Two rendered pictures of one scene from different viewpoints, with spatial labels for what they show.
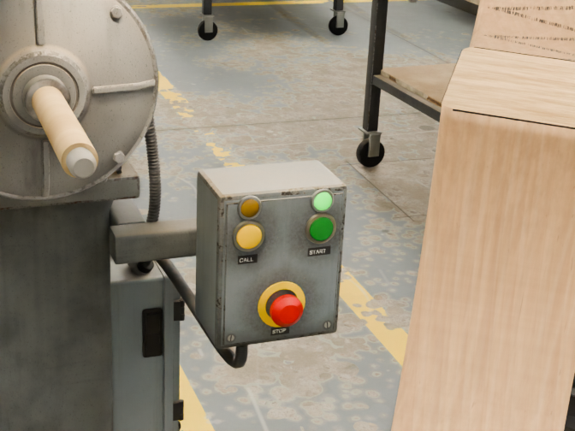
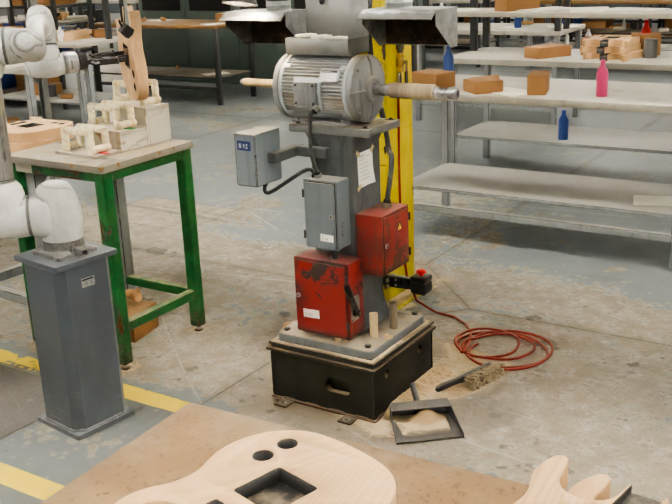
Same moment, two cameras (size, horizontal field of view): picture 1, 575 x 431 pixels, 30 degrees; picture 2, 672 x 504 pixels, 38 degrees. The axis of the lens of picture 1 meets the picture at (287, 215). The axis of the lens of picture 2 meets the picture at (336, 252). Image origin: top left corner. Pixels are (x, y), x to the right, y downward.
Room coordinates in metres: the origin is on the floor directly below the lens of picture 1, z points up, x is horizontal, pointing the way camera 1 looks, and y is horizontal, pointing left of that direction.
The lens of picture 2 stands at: (4.30, -1.83, 1.80)
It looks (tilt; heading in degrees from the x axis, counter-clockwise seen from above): 18 degrees down; 145
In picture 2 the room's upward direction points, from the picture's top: 2 degrees counter-clockwise
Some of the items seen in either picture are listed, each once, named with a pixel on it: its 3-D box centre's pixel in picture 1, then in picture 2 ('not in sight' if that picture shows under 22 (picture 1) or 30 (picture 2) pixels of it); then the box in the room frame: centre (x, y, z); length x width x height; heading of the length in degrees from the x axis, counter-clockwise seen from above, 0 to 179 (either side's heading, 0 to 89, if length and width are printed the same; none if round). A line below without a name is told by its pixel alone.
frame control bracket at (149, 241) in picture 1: (186, 237); (286, 153); (1.23, 0.13, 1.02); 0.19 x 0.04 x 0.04; 111
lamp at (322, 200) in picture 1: (323, 201); not in sight; (1.17, -0.04, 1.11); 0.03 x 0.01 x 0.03; 111
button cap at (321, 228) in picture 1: (319, 227); not in sight; (1.17, -0.04, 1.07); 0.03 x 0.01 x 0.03; 111
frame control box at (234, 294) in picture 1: (231, 254); (277, 163); (1.25, 0.07, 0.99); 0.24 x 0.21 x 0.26; 21
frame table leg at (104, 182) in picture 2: not in sight; (114, 273); (0.50, -0.32, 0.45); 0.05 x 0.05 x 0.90; 21
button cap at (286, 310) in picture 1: (283, 307); not in sight; (1.14, 0.00, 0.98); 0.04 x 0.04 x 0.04; 21
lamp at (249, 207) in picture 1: (250, 208); not in sight; (1.13, 0.04, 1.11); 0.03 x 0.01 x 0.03; 111
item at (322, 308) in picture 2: not in sight; (328, 287); (1.37, 0.20, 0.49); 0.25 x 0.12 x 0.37; 21
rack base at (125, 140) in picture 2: not in sight; (113, 136); (0.18, -0.12, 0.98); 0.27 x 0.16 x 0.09; 19
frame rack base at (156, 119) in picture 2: not in sight; (138, 122); (0.13, 0.03, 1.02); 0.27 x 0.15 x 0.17; 19
